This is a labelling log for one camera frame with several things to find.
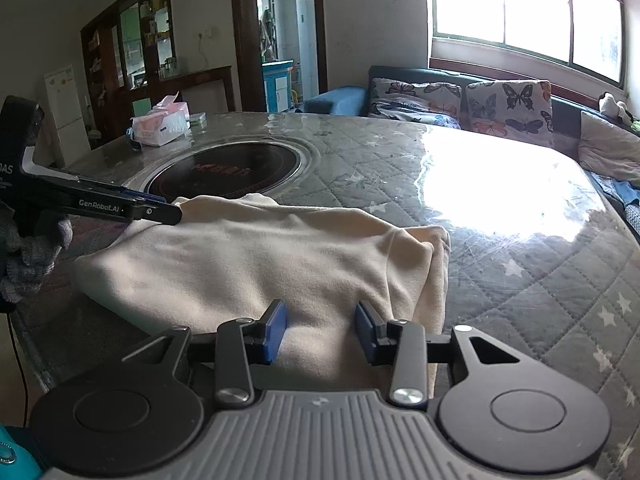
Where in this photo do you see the blue corner sofa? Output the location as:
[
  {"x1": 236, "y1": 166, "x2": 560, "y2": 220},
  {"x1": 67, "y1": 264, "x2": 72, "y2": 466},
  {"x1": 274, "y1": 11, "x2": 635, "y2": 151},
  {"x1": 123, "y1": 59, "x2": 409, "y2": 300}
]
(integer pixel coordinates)
[{"x1": 302, "y1": 65, "x2": 640, "y2": 241}]

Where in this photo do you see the round black induction cooktop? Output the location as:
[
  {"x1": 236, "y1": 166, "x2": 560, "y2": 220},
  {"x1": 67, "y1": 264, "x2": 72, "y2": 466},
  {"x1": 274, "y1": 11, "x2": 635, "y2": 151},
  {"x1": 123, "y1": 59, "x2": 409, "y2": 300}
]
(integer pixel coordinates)
[{"x1": 147, "y1": 141, "x2": 301, "y2": 201}]

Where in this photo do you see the grey star quilted table cover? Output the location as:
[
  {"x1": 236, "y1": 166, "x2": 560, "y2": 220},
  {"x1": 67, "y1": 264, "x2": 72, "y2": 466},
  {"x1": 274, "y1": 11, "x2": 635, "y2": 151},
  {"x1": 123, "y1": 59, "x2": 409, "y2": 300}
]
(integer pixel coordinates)
[{"x1": 10, "y1": 112, "x2": 640, "y2": 480}]

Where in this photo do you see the light blue cabinet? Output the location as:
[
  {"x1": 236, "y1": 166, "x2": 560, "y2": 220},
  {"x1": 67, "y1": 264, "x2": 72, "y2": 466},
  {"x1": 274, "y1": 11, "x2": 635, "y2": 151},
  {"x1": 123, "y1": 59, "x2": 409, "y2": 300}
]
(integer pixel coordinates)
[{"x1": 262, "y1": 59, "x2": 295, "y2": 113}]

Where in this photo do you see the upright butterfly print cushion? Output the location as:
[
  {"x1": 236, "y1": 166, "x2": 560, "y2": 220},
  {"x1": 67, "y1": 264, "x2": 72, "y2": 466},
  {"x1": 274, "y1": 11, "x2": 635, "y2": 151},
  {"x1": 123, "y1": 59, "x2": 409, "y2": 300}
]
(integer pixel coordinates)
[{"x1": 465, "y1": 80, "x2": 555, "y2": 148}]

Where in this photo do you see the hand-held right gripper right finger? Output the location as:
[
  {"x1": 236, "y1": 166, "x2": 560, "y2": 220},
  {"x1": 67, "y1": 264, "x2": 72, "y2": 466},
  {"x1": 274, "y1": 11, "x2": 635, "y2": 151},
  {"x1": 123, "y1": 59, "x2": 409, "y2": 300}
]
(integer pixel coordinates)
[{"x1": 354, "y1": 301, "x2": 533, "y2": 406}]

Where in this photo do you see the pink white tissue pack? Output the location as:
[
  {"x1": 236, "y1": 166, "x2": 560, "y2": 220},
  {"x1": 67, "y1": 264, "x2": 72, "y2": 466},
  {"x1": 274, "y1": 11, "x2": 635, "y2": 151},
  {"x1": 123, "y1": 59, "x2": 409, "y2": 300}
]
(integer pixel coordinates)
[{"x1": 130, "y1": 91, "x2": 192, "y2": 147}]

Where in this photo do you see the black cable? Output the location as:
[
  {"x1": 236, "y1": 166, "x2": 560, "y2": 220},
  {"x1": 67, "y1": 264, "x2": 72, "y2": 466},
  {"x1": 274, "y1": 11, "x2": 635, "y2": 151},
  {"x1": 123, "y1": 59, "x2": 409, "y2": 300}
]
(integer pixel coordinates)
[{"x1": 5, "y1": 305, "x2": 31, "y2": 426}]

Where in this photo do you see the dark wooden door frame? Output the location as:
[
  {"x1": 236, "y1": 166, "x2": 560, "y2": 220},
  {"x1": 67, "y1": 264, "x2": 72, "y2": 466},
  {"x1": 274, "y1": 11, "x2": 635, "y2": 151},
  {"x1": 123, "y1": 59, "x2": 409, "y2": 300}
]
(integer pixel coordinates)
[{"x1": 230, "y1": 0, "x2": 328, "y2": 113}]

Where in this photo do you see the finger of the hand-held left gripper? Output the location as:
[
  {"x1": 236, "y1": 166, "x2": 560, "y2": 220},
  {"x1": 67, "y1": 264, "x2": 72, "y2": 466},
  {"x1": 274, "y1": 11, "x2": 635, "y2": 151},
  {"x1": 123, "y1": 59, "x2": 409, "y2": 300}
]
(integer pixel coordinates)
[
  {"x1": 60, "y1": 173, "x2": 167, "y2": 205},
  {"x1": 70, "y1": 191, "x2": 184, "y2": 225}
]

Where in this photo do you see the panda plush toy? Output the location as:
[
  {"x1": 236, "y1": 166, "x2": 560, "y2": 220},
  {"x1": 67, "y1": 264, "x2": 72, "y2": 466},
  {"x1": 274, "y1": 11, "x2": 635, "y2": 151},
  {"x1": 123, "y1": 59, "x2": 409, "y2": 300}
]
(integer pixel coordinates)
[{"x1": 599, "y1": 92, "x2": 635, "y2": 123}]

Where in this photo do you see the large window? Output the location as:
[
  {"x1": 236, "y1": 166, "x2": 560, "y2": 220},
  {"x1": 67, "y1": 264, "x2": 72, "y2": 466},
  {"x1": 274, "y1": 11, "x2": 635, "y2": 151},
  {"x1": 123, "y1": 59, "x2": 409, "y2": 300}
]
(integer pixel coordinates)
[{"x1": 425, "y1": 0, "x2": 628, "y2": 86}]

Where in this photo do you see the cream sweatshirt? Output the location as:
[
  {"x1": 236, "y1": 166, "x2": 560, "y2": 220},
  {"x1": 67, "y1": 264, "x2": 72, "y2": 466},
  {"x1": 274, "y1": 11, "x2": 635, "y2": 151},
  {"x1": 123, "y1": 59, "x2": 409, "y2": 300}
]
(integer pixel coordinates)
[{"x1": 74, "y1": 194, "x2": 452, "y2": 391}]

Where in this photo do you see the person's left hand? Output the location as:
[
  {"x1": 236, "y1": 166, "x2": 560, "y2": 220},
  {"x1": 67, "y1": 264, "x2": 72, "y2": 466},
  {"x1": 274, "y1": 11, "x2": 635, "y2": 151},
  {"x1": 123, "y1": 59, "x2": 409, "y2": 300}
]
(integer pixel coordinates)
[{"x1": 0, "y1": 202, "x2": 75, "y2": 306}]

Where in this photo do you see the teal object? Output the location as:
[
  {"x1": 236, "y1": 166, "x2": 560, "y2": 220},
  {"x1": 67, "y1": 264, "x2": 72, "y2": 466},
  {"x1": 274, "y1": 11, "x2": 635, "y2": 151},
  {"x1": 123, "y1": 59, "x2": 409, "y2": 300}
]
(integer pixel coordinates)
[{"x1": 0, "y1": 425, "x2": 43, "y2": 480}]

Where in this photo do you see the plain grey pillow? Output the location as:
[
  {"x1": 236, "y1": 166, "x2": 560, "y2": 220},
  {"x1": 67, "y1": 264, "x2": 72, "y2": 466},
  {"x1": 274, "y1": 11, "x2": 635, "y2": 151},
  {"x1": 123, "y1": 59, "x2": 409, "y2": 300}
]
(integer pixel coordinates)
[{"x1": 577, "y1": 110, "x2": 640, "y2": 188}]

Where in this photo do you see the flat-lying butterfly print cushion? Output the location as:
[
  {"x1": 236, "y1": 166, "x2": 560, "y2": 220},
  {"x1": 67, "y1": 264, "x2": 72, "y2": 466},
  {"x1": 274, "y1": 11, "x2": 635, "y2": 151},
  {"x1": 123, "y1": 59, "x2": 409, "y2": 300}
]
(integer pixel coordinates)
[{"x1": 369, "y1": 77, "x2": 463, "y2": 128}]

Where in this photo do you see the blue sofa throw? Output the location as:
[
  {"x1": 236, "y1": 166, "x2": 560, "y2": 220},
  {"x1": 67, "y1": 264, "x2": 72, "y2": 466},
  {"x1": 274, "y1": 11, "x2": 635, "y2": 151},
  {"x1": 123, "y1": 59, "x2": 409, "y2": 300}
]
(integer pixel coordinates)
[{"x1": 597, "y1": 177, "x2": 640, "y2": 211}]

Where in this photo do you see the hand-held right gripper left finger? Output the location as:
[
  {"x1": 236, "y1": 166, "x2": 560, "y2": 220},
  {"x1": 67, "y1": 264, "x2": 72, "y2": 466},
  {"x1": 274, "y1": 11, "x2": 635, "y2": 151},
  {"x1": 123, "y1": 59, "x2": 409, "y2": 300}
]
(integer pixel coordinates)
[{"x1": 121, "y1": 299, "x2": 290, "y2": 408}]

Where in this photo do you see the dark wooden display cabinet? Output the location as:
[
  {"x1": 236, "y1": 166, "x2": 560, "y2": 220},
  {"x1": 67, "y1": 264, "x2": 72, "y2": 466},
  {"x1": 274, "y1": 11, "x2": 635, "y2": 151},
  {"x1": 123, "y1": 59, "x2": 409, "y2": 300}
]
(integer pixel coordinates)
[{"x1": 80, "y1": 0, "x2": 173, "y2": 106}]

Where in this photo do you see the white refrigerator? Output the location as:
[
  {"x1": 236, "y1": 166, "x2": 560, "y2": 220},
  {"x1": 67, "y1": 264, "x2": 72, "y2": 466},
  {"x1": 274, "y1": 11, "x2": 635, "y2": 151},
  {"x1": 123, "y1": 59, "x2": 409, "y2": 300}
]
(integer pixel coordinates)
[{"x1": 42, "y1": 64, "x2": 93, "y2": 166}]

